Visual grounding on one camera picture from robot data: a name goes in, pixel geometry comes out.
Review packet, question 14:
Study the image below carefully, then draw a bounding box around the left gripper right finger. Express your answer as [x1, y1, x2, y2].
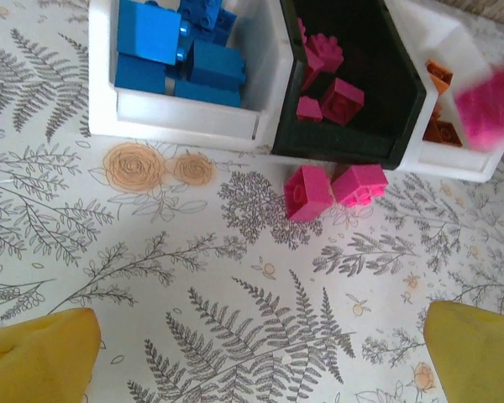
[427, 300, 504, 403]

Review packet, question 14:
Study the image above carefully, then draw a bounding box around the black plastic bin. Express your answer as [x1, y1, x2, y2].
[271, 0, 428, 170]

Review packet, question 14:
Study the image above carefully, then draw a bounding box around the blue lego brick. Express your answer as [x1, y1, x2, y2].
[113, 53, 170, 97]
[173, 78, 244, 110]
[186, 39, 249, 92]
[176, 0, 239, 46]
[116, 0, 184, 66]

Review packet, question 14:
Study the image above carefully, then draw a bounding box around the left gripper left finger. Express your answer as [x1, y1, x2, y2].
[0, 307, 101, 403]

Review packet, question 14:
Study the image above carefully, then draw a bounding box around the orange lego brick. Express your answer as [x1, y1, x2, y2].
[423, 60, 454, 97]
[421, 118, 464, 149]

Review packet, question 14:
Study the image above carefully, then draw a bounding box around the white plastic bin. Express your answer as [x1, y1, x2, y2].
[392, 0, 504, 182]
[87, 0, 297, 154]

